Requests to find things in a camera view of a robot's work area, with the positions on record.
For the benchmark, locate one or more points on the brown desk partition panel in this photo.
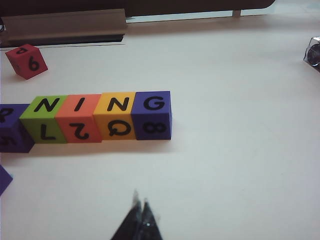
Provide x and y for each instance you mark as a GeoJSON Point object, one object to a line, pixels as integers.
{"type": "Point", "coordinates": [175, 6]}

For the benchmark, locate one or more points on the yellow block with Q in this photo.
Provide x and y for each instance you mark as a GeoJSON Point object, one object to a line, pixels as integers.
{"type": "Point", "coordinates": [117, 120]}

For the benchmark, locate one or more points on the purple block with B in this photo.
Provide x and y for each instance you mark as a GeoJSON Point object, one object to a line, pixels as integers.
{"type": "Point", "coordinates": [3, 178]}

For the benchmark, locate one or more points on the orange block with 2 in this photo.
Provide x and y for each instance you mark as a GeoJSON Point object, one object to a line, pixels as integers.
{"type": "Point", "coordinates": [80, 120]}

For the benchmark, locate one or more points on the pink block with A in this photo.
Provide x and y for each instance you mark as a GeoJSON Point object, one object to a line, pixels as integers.
{"type": "Point", "coordinates": [26, 62]}

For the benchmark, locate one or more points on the green foam letter block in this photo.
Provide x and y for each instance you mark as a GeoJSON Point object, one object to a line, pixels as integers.
{"type": "Point", "coordinates": [42, 122]}

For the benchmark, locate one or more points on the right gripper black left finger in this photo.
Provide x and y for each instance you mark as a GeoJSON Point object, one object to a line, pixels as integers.
{"type": "Point", "coordinates": [130, 222]}

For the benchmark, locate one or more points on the purple block with 8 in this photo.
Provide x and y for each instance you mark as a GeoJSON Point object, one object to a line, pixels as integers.
{"type": "Point", "coordinates": [152, 120]}

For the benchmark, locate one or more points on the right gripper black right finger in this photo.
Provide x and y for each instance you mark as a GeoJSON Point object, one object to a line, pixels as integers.
{"type": "Point", "coordinates": [150, 225]}

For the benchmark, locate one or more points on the purple block with 5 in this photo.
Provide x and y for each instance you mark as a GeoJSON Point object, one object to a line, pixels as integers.
{"type": "Point", "coordinates": [12, 135]}

